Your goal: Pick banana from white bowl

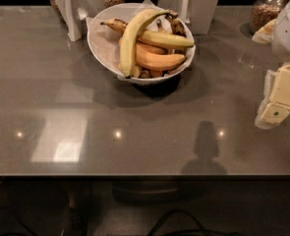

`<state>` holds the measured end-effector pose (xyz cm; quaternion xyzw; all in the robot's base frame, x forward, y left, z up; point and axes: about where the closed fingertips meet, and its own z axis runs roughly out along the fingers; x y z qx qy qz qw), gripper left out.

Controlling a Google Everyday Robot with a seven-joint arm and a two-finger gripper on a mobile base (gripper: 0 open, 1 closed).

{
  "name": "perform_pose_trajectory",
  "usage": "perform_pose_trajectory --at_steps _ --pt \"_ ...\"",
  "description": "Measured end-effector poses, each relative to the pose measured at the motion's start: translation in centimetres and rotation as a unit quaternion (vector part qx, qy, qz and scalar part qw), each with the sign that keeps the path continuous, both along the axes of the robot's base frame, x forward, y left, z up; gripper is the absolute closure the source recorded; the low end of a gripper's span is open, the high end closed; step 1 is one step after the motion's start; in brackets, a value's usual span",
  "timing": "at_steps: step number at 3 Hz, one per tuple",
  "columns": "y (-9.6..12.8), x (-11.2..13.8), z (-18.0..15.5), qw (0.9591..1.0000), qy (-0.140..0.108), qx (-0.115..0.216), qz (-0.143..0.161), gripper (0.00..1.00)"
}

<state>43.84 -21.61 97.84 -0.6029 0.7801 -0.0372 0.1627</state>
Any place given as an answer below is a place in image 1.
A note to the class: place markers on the brown overripe banana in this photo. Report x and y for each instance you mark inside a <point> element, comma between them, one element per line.
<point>177,28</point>

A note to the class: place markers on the yellow banana with brown tip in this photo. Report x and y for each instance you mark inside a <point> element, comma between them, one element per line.
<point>154,38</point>

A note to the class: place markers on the white stand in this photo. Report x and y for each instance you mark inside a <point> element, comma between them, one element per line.
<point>75,13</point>
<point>196,14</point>

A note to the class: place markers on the white bowl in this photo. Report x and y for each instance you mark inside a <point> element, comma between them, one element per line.
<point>100,51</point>

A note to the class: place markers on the orange ripe banana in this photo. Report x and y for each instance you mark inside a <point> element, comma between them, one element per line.
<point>146,56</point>

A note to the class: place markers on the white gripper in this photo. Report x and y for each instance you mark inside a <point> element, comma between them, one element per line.
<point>288,33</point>

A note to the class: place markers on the white paper liner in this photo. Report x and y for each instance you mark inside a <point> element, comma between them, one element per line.
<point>102,40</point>

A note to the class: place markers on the left white stand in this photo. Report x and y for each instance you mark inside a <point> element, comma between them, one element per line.
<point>75,13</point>

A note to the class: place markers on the right white stand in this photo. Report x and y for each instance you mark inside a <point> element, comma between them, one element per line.
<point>196,14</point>

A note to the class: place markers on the long yellow-green banana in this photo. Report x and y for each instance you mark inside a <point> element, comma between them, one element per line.
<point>135,27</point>

